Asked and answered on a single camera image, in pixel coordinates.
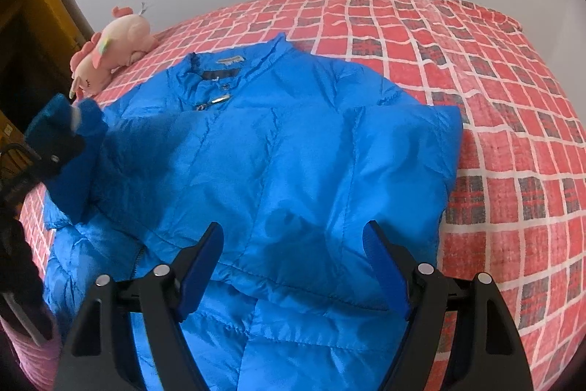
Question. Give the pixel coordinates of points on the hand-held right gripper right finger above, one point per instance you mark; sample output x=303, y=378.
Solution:
x=383, y=262

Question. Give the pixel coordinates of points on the wooden cabinet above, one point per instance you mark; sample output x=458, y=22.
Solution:
x=41, y=20

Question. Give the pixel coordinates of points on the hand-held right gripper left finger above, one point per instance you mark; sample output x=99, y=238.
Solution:
x=205, y=256

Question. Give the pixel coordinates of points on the red plaid bed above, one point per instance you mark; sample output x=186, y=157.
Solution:
x=503, y=120

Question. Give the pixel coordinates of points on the pink plush toy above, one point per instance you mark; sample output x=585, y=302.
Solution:
x=119, y=40

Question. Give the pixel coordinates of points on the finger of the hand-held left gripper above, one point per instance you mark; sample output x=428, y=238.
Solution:
x=57, y=155

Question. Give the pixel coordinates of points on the blue puffer jacket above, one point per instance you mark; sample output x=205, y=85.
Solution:
x=284, y=153

